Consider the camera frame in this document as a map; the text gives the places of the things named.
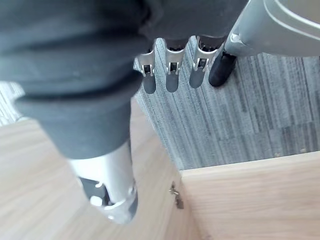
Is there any right robot hand black cloth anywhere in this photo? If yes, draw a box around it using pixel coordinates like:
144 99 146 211
0 0 249 225

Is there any metal cabinet key lock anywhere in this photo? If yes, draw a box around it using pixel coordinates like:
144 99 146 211
168 182 185 210

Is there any light wood cabinet body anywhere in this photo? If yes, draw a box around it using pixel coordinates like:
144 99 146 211
179 149 320 240

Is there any dark robot foot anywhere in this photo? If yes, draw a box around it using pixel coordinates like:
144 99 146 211
207 50 237 88

